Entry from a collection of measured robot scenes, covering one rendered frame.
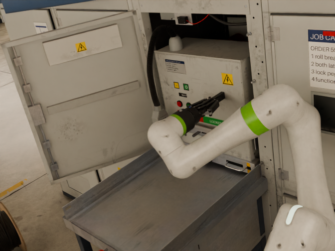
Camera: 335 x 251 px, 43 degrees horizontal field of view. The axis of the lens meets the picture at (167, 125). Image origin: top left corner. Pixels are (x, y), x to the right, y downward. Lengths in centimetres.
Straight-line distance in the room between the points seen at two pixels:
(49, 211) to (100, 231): 184
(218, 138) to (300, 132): 28
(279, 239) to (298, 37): 68
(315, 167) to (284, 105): 24
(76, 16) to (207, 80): 91
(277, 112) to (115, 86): 99
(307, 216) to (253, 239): 82
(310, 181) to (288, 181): 40
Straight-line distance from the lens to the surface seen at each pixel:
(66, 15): 253
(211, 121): 196
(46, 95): 212
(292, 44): 158
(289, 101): 141
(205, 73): 187
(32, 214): 370
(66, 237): 331
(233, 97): 182
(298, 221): 126
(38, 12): 278
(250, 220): 198
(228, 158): 199
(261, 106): 142
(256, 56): 170
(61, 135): 220
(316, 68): 156
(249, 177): 189
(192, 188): 195
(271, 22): 159
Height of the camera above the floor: 196
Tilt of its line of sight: 26 degrees down
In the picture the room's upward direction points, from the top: 11 degrees counter-clockwise
